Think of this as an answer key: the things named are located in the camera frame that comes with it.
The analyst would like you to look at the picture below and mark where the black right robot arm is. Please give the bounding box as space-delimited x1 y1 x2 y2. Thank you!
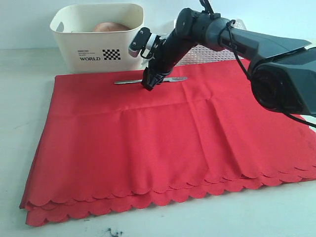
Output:
142 8 316 116

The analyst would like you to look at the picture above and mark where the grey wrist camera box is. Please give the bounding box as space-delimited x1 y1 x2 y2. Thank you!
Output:
128 27 160 59

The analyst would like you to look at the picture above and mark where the round wooden plate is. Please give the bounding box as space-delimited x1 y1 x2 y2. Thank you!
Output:
93 22 130 32

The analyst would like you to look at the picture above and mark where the red scalloped tablecloth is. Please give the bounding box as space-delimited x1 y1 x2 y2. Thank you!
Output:
20 61 316 227

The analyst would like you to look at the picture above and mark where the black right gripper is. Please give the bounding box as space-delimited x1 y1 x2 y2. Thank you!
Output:
141 37 188 91

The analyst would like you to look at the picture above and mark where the white perforated plastic basket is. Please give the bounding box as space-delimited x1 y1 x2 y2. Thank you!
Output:
170 18 247 67

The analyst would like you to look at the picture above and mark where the silver table knife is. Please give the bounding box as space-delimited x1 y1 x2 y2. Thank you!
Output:
114 77 187 84

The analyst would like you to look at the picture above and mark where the cream plastic bin WORLD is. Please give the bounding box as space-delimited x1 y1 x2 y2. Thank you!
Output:
50 3 144 74

